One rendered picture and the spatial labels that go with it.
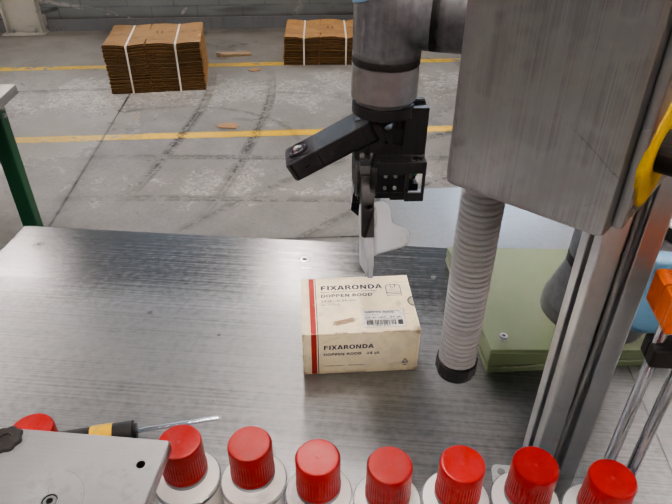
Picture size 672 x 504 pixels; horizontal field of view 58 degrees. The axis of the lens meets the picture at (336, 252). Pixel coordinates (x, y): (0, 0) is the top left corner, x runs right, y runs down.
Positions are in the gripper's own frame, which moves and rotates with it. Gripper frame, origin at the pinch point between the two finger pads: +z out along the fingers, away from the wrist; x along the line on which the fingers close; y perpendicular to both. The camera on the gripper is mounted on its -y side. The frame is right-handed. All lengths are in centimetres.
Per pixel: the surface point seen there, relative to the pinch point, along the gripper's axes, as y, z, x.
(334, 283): -2.7, 10.0, 4.7
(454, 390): 12.9, 17.2, -10.4
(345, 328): -1.8, 10.0, -5.2
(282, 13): -18, 88, 501
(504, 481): 7.4, -4.4, -38.9
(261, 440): -11.0, -7.8, -36.8
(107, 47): -129, 72, 339
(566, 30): 4, -38, -39
